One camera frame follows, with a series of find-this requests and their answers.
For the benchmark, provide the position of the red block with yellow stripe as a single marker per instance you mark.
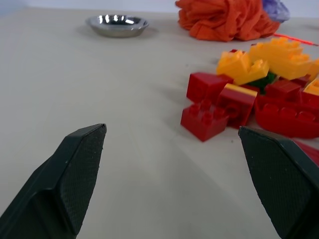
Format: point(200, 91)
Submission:
point(238, 104)

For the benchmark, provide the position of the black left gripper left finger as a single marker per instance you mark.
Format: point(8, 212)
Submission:
point(62, 174)

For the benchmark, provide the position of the long red studded block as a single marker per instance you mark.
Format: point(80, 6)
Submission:
point(286, 117)

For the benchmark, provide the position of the red cube block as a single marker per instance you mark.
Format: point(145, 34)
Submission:
point(204, 85)

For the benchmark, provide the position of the small red studded block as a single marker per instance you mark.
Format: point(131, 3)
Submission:
point(203, 122)

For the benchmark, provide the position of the red plastic building brick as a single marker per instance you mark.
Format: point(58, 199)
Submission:
point(282, 89)

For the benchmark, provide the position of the round stainless steel dish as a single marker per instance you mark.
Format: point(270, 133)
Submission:
point(117, 25)

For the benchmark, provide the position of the green building block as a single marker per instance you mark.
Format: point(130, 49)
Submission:
point(265, 81)

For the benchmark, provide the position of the purple mesh bath pouf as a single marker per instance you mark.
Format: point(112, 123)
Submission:
point(275, 10)

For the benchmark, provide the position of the orange mesh bath pouf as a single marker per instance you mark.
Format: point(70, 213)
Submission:
point(224, 20)

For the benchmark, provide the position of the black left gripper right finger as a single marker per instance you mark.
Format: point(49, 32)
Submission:
point(279, 179)

